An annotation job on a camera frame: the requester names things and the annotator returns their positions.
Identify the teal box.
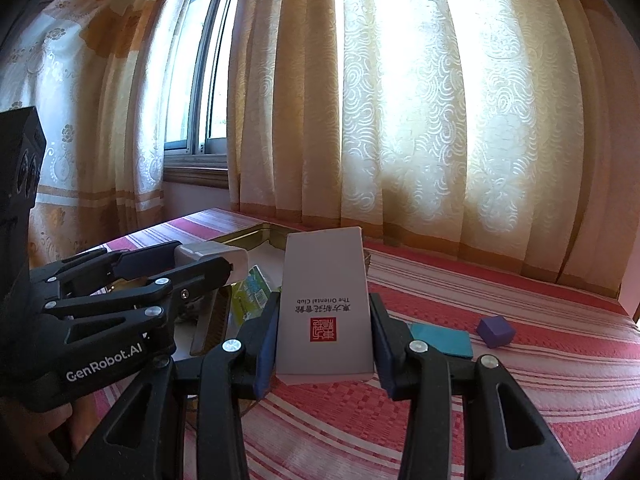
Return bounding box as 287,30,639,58
410,322,474,360

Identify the white orange lace curtain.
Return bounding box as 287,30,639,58
0,0,201,263

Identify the cream patterned curtain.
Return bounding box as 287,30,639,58
225,0,640,297

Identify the window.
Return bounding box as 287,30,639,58
164,0,247,157

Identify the window sill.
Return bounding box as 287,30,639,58
162,152,232,192

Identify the purple cube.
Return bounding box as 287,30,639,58
476,315,516,350

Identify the gold metal tray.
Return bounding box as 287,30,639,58
175,224,373,361

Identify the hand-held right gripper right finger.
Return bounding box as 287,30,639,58
369,292,583,480

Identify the tall white box red stamp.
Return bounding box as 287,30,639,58
275,226,376,387

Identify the person's left hand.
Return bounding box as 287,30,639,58
0,399,74,479

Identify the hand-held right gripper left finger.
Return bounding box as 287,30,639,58
65,292,281,480

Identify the small white box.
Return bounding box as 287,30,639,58
176,241,249,286

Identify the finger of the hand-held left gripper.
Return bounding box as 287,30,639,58
29,241,183,303
42,256,234,358

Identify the yellow green snack packet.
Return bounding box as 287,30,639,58
231,265,281,324

